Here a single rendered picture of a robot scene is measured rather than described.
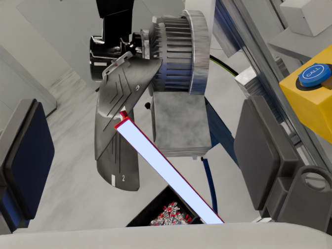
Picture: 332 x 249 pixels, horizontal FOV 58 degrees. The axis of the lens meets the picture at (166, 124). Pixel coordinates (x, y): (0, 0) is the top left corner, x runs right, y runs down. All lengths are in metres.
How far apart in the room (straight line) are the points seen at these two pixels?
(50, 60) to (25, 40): 1.09
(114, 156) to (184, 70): 0.30
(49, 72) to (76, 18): 6.93
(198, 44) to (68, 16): 5.50
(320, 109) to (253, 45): 0.52
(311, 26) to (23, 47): 12.24
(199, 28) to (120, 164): 0.41
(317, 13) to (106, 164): 0.75
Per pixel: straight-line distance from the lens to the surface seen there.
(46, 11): 6.17
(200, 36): 0.75
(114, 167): 0.86
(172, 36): 0.78
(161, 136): 0.70
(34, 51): 12.86
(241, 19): 0.90
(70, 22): 6.16
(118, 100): 0.57
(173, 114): 0.73
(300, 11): 1.01
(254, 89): 1.06
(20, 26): 12.87
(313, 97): 0.44
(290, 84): 0.48
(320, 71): 0.46
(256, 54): 0.93
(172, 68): 0.76
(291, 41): 1.09
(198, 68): 0.74
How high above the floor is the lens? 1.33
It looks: 25 degrees down
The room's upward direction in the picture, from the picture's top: 40 degrees counter-clockwise
